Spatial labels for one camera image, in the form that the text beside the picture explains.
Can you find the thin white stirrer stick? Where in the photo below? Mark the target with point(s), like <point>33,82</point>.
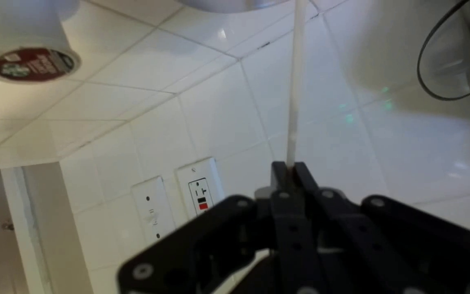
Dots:
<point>296,82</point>

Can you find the white coffee pod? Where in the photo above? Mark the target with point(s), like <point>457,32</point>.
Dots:
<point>28,43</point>

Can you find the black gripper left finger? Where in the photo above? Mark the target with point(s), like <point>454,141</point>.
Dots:
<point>229,246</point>

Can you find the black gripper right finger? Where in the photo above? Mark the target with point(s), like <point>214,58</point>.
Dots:
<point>399,246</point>

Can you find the white wall light switch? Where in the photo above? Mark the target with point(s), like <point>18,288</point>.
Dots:
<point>154,210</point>

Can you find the white wall power outlet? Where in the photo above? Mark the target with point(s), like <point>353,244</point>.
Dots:
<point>201,188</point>

